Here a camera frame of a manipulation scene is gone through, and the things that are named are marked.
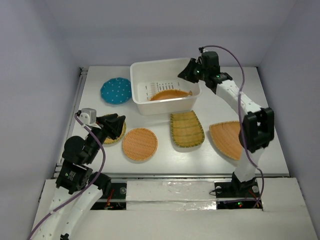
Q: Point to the aluminium left side rail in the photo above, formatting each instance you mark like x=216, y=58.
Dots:
x=71, y=122

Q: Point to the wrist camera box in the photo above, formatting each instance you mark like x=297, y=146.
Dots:
x=202, y=50
x=86, y=116

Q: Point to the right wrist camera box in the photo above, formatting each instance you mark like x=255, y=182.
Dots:
x=202, y=50

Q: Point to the boat-shaped orange bamboo plate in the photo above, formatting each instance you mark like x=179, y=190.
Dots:
x=170, y=94

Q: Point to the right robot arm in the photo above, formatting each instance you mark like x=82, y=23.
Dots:
x=257, y=124

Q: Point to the round orange bamboo plate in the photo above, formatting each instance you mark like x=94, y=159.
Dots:
x=140, y=144

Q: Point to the aluminium rail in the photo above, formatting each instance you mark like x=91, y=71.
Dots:
x=176, y=176
x=71, y=122

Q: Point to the round green-rimmed bamboo plate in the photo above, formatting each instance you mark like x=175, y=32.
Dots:
x=109, y=141

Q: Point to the blue polka dot plate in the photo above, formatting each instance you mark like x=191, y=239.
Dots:
x=116, y=91

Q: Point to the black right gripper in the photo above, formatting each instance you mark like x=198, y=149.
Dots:
x=187, y=73

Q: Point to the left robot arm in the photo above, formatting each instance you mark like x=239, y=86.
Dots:
x=80, y=182

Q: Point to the white plastic bin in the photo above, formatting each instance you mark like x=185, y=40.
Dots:
x=151, y=77

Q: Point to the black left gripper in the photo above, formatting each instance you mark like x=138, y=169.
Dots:
x=112, y=124

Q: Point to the aluminium front rail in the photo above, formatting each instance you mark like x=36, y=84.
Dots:
x=176, y=176

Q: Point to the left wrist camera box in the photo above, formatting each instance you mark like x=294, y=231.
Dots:
x=86, y=116

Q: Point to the green-rimmed rectangular bamboo plate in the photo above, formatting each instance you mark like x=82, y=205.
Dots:
x=186, y=130

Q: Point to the fan-shaped orange bamboo plate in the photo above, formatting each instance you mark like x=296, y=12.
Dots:
x=225, y=136

